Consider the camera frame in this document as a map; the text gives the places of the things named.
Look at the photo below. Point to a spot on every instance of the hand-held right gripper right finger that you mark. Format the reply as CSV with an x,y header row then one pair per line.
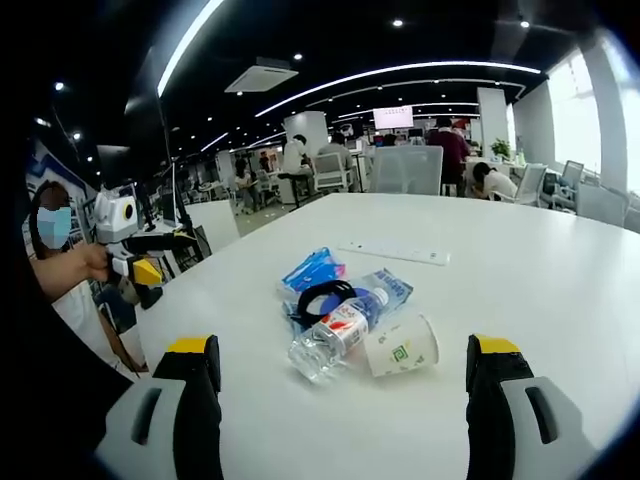
x,y
525,430

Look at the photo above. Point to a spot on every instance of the clear plastic water bottle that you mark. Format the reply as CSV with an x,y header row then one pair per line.
x,y
332,332

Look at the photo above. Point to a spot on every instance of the clear packet with blue print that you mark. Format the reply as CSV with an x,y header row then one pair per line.
x,y
390,282

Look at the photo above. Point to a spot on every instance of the white paper cup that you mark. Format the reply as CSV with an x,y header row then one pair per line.
x,y
405,350

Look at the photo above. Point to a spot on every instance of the grey office chair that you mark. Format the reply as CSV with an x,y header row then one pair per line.
x,y
331,172

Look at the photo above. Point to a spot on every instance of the wall display screen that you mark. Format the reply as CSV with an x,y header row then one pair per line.
x,y
393,117

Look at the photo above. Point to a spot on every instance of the white mesh office chair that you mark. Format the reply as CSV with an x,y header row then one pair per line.
x,y
407,170

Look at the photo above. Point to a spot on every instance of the ceiling air conditioner vent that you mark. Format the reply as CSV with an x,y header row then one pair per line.
x,y
260,77

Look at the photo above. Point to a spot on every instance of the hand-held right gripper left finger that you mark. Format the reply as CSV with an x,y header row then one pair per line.
x,y
165,430

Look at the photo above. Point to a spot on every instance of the blue plastic packet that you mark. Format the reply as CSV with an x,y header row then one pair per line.
x,y
310,267

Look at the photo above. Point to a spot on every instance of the white power strip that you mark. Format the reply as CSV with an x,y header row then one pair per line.
x,y
395,252

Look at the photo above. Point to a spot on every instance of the white tabletop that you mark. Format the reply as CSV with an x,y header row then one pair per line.
x,y
500,300

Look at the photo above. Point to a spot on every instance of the green potted plant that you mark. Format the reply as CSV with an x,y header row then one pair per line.
x,y
501,148

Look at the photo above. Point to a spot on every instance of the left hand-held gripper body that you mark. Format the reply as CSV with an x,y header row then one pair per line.
x,y
112,220

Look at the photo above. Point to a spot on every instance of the person's left hand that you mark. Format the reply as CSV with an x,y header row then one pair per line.
x,y
97,262

